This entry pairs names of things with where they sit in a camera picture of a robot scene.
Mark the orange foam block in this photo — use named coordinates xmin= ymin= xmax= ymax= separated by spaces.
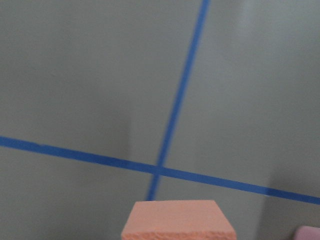
xmin=121 ymin=200 xmax=237 ymax=240

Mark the pink plastic bin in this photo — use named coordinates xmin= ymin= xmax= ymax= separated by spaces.
xmin=293 ymin=226 xmax=320 ymax=240

